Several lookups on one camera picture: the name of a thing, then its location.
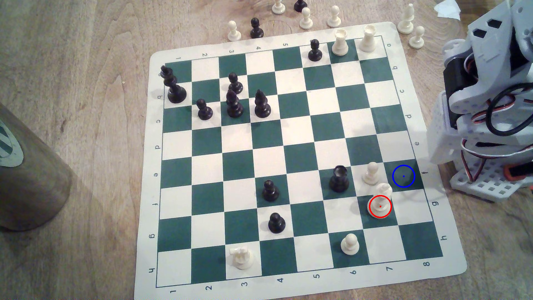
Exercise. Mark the white chess pawn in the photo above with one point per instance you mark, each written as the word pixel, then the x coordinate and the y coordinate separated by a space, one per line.
pixel 417 38
pixel 306 20
pixel 370 175
pixel 349 245
pixel 333 18
pixel 234 32
pixel 278 6

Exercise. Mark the black chess pawn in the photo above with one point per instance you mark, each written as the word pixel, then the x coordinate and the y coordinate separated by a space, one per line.
pixel 276 224
pixel 204 111
pixel 300 5
pixel 235 84
pixel 270 191
pixel 256 29
pixel 315 51

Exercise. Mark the black chess bishop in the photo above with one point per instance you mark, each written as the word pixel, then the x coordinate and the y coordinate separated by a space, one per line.
pixel 234 106
pixel 262 106

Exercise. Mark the white chess rook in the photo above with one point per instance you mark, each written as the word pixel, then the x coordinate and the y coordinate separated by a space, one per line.
pixel 340 43

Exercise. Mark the white flared-top chess piece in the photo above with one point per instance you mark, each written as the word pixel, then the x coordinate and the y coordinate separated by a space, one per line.
pixel 368 39

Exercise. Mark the brown cylinder with green label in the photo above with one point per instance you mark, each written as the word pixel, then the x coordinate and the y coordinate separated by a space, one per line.
pixel 29 179

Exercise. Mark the orange clamp part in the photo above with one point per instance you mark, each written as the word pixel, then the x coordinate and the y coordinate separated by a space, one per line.
pixel 516 173

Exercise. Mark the white perforated base plate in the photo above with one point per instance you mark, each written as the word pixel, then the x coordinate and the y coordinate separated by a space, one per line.
pixel 487 185

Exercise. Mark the green white chess mat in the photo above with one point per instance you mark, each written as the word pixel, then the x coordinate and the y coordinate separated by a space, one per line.
pixel 266 133

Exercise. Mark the white chess knight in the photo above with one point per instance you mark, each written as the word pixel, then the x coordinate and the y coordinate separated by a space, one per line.
pixel 241 257

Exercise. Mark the white wide-base chess piece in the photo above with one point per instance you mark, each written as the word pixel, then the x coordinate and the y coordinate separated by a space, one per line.
pixel 380 203

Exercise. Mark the black chess king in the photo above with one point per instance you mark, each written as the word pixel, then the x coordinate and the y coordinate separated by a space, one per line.
pixel 175 92

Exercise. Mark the black chess rook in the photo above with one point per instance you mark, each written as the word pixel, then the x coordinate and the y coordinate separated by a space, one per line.
pixel 339 180

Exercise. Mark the white crumpled paper scrap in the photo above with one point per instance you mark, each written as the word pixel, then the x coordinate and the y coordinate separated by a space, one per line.
pixel 447 9

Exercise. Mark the white chess bishop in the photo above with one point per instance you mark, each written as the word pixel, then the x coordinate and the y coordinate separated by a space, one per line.
pixel 406 21

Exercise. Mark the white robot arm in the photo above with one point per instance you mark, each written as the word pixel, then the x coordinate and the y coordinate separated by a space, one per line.
pixel 491 41

